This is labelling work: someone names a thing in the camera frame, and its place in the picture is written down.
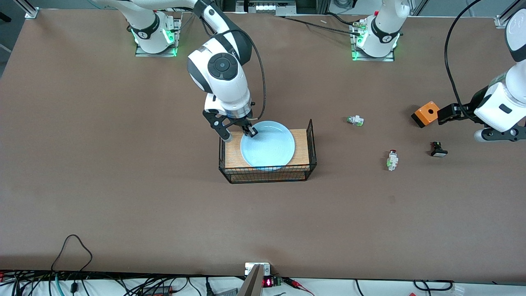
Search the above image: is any light blue round plate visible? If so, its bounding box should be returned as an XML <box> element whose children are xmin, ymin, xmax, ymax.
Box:
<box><xmin>240</xmin><ymin>120</ymin><xmax>296</xmax><ymax>167</ymax></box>

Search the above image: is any white lit electronics unit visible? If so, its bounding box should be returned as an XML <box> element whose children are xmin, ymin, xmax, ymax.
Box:
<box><xmin>236</xmin><ymin>0</ymin><xmax>296</xmax><ymax>16</ymax></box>

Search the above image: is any red clip test lead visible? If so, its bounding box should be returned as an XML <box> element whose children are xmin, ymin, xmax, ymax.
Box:
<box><xmin>284</xmin><ymin>277</ymin><xmax>315</xmax><ymax>296</ymax></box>

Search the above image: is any orange button enclosure box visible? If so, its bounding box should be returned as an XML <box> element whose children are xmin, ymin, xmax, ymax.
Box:
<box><xmin>411</xmin><ymin>101</ymin><xmax>440</xmax><ymax>128</ymax></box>

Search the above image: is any black wire rack wooden top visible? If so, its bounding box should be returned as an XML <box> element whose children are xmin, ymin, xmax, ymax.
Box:
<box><xmin>219</xmin><ymin>119</ymin><xmax>317</xmax><ymax>184</ymax></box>

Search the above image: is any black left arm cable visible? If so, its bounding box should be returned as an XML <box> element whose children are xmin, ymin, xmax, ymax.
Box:
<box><xmin>445</xmin><ymin>0</ymin><xmax>482</xmax><ymax>122</ymax></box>

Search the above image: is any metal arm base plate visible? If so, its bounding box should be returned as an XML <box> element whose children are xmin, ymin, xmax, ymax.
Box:
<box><xmin>135</xmin><ymin>16</ymin><xmax>181</xmax><ymax>57</ymax></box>
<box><xmin>351</xmin><ymin>25</ymin><xmax>396</xmax><ymax>62</ymax></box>

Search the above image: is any aluminium frame profile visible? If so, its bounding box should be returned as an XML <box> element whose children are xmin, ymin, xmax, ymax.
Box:
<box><xmin>14</xmin><ymin>0</ymin><xmax>39</xmax><ymax>19</ymax></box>
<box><xmin>495</xmin><ymin>0</ymin><xmax>526</xmax><ymax>28</ymax></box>

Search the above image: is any long black table cable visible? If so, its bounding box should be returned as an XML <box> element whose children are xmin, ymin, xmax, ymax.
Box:
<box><xmin>275</xmin><ymin>15</ymin><xmax>366</xmax><ymax>35</ymax></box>

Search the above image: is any short black table cable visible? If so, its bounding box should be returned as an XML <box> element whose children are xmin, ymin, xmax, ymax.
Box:
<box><xmin>325</xmin><ymin>12</ymin><xmax>358</xmax><ymax>26</ymax></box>

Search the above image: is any grey metal camera bracket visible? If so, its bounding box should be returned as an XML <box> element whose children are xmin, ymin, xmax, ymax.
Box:
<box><xmin>238</xmin><ymin>263</ymin><xmax>272</xmax><ymax>296</ymax></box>

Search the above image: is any black coiled floor cable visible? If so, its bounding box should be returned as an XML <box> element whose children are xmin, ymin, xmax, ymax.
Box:
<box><xmin>413</xmin><ymin>280</ymin><xmax>454</xmax><ymax>292</ymax></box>

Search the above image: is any thin black looped cable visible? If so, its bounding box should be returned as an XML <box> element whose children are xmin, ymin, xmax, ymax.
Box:
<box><xmin>51</xmin><ymin>234</ymin><xmax>93</xmax><ymax>273</ymax></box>

